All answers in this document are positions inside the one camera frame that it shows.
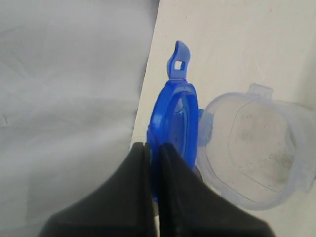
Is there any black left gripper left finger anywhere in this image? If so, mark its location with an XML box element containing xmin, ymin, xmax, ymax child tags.
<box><xmin>39</xmin><ymin>142</ymin><xmax>157</xmax><ymax>237</ymax></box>

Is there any clear plastic tall container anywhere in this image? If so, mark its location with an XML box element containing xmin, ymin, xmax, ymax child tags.
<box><xmin>197</xmin><ymin>84</ymin><xmax>316</xmax><ymax>210</ymax></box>

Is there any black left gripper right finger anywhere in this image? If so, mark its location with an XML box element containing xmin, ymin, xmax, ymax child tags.
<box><xmin>159</xmin><ymin>143</ymin><xmax>275</xmax><ymax>237</ymax></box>

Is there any white backdrop curtain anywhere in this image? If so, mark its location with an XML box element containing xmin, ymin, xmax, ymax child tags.
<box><xmin>0</xmin><ymin>0</ymin><xmax>159</xmax><ymax>237</ymax></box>

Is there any blue plastic lid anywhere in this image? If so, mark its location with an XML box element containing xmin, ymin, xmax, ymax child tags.
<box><xmin>146</xmin><ymin>41</ymin><xmax>204</xmax><ymax>201</ymax></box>

